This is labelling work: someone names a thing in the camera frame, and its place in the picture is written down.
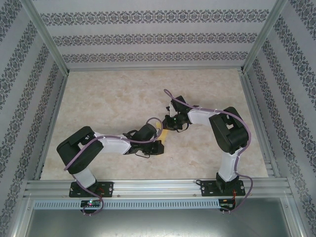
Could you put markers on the yellow square paper sheet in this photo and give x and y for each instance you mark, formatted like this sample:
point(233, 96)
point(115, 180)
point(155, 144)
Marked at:
point(164, 135)

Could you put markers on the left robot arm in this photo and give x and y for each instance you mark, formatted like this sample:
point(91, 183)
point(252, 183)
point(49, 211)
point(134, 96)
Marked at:
point(85, 177)

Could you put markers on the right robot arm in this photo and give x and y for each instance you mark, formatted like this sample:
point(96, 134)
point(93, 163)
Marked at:
point(228, 168)

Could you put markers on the grey metal sheet panel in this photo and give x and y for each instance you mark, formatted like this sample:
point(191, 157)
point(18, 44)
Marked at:
point(158, 224)

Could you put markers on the circuit board with green light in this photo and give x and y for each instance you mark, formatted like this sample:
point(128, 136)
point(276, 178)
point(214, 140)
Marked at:
point(91, 203)

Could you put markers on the small circuit board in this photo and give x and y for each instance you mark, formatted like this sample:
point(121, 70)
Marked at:
point(227, 205)

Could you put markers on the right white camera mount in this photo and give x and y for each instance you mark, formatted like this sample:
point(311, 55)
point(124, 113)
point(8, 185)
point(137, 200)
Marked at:
point(170, 109)

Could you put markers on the aluminium mounting rail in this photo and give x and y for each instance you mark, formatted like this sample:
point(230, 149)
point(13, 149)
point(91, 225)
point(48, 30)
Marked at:
point(158, 188)

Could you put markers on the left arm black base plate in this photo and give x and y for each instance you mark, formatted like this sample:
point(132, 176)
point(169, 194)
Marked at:
point(107, 188)

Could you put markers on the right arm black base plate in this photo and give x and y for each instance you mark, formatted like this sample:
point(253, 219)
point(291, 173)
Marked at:
point(207, 188)

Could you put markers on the aluminium table side rail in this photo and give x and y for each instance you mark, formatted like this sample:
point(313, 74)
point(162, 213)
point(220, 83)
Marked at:
point(52, 123)
point(256, 123)

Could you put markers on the aluminium frame post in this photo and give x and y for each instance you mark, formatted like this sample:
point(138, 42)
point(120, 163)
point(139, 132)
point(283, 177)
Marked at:
point(261, 37)
point(297, 217)
point(22, 217)
point(49, 37)

